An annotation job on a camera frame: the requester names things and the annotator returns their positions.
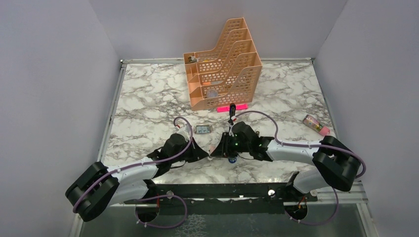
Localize pink flat plastic item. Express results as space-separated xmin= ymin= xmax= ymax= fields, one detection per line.
xmin=216 ymin=104 xmax=248 ymax=113

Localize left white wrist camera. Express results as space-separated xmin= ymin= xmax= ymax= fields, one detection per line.
xmin=177 ymin=125 xmax=193 ymax=140

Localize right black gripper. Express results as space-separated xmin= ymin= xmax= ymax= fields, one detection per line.
xmin=212 ymin=131 xmax=251 ymax=158

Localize grey staple strips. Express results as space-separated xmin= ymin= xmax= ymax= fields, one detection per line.
xmin=197 ymin=126 xmax=210 ymax=134

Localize colourful pink capped tube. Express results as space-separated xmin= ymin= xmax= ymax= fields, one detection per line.
xmin=302 ymin=115 xmax=330 ymax=136

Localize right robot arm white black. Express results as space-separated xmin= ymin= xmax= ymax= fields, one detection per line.
xmin=210 ymin=122 xmax=362 ymax=201

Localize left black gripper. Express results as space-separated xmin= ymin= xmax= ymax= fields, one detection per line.
xmin=170 ymin=137 xmax=208 ymax=164

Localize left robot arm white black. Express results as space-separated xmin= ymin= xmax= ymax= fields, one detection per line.
xmin=65 ymin=133 xmax=209 ymax=222

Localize red white staple box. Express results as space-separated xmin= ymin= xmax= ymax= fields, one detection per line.
xmin=195 ymin=125 xmax=212 ymax=135

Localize black front mounting rail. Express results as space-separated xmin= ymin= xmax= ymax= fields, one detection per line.
xmin=124 ymin=183 xmax=317 ymax=215

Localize orange perforated file organizer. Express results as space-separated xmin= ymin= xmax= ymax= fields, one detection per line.
xmin=183 ymin=17 xmax=262 ymax=111

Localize blue black stapler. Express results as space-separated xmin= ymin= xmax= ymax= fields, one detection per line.
xmin=227 ymin=103 xmax=237 ymax=163

